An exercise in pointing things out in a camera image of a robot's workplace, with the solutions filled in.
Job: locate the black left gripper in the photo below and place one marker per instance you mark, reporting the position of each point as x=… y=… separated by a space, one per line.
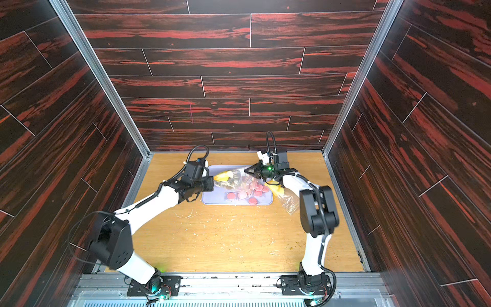
x=209 y=180

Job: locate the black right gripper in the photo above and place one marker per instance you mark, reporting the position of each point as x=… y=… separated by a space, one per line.
x=259 y=169

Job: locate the ziploc bag with yellow cookies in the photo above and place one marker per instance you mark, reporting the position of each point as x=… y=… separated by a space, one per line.
x=237 y=180

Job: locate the ziploc bag with pink cookies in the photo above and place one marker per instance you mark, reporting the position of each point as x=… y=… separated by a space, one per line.
x=288 y=199

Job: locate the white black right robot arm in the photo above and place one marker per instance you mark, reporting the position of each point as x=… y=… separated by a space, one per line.
x=318 y=212

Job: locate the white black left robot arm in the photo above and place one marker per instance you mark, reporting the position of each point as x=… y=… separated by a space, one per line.
x=111 y=241

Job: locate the pink wrapped cookie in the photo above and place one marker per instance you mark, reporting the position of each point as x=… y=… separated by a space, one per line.
x=231 y=197
x=242 y=195
x=252 y=201

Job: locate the lavender plastic tray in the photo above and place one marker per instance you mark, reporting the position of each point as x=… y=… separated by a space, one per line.
x=218 y=196

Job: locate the aluminium corner profile right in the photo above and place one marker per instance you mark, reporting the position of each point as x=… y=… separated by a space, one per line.
x=383 y=28

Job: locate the aluminium corner profile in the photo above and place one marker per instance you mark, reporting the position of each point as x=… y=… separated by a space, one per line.
x=71 y=24
x=383 y=28

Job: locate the aluminium corner profile left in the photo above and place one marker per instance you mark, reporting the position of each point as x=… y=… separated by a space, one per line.
x=71 y=24

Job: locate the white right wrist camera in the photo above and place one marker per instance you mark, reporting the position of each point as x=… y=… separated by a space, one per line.
x=264 y=157

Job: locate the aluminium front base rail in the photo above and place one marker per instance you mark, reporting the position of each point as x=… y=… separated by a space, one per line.
x=231 y=289

